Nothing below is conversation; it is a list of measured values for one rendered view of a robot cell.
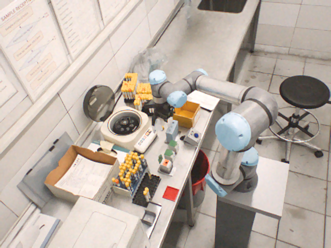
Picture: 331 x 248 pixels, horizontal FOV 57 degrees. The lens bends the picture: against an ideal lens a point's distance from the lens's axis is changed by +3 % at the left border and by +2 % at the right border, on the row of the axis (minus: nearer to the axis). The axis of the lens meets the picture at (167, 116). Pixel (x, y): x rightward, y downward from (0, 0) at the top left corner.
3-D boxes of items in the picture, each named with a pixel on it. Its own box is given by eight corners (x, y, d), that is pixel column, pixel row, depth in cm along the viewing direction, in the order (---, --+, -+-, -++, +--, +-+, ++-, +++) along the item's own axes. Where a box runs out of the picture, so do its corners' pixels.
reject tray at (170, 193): (175, 201, 148) (174, 201, 147) (162, 197, 150) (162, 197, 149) (179, 189, 152) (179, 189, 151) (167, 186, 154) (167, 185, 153)
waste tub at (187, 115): (193, 130, 177) (192, 119, 170) (172, 124, 182) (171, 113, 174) (200, 114, 185) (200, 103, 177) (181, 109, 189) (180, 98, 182)
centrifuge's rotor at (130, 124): (130, 143, 168) (127, 136, 163) (108, 134, 174) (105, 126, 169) (145, 125, 176) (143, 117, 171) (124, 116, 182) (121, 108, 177)
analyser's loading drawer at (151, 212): (144, 250, 132) (143, 245, 128) (131, 244, 134) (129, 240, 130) (162, 207, 144) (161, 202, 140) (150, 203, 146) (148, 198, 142)
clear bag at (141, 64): (153, 88, 206) (149, 66, 192) (128, 89, 207) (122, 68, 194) (154, 64, 223) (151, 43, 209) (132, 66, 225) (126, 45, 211)
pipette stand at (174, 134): (176, 145, 171) (174, 134, 163) (164, 142, 173) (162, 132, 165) (181, 132, 177) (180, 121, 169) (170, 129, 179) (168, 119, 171)
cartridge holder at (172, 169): (172, 176, 157) (171, 173, 154) (157, 172, 160) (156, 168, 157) (176, 168, 160) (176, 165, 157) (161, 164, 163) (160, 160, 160)
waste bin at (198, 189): (201, 223, 228) (200, 196, 195) (157, 207, 239) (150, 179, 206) (214, 181, 250) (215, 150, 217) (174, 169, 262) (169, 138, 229)
